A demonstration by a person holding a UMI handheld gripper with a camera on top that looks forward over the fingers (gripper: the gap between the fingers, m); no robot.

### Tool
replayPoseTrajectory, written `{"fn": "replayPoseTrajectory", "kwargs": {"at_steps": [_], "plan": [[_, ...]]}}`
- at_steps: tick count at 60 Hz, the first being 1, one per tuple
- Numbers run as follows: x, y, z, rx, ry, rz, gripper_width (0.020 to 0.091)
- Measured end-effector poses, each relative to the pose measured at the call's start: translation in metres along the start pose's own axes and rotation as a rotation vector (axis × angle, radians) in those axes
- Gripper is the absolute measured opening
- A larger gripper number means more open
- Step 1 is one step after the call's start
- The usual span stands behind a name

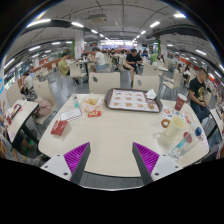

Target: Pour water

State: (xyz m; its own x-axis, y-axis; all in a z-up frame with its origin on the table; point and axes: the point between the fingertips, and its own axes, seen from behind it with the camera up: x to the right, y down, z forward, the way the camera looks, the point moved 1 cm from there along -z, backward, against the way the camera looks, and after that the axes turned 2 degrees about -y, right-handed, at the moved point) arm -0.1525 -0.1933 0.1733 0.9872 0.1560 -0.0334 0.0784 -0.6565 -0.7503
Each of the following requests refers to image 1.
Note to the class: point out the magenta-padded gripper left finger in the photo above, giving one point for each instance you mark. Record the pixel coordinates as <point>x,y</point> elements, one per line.
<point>76,157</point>

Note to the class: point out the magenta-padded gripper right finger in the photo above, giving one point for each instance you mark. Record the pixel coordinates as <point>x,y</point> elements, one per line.
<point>147,157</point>

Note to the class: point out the clear blue-capped water bottle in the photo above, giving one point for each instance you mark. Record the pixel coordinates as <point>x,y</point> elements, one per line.
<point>185,143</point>

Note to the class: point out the red cardboard food box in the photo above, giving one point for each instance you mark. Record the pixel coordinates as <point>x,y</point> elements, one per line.
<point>59,128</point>

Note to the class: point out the small red sauce packet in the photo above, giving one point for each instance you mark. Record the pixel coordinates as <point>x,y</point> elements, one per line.
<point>94,113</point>

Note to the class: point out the food wrapper with leftovers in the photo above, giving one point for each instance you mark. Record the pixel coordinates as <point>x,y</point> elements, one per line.
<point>91,102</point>

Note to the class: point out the dark food tray with liner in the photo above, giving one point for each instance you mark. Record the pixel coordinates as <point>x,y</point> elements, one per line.
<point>131,100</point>

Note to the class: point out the pink bag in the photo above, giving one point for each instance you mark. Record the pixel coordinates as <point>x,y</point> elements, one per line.
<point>43,107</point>

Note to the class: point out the crumpled white napkin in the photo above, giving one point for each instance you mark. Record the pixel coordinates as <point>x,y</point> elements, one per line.
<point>151,94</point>

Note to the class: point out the red paper cup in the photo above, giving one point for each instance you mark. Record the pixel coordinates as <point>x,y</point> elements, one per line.
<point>180,102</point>

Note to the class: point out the neighbouring beige table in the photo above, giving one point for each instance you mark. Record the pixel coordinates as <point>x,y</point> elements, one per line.
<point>217,120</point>
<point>25,115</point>

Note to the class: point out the beige chair with round hole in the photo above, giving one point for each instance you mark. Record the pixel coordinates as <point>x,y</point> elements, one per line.
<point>148,84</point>
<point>106,83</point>

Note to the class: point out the person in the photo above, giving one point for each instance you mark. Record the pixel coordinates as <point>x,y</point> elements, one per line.
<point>64,66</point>
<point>198,91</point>
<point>134,60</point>
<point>28,82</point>
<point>99,59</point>

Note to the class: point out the beige dining chairs group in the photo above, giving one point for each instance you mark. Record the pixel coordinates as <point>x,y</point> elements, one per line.
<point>150,70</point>

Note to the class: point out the ceiling light group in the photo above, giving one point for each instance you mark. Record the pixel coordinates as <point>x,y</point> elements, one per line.
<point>38,22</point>

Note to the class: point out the ceiling air conditioner unit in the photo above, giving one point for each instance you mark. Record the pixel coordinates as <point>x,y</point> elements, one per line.
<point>97,18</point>

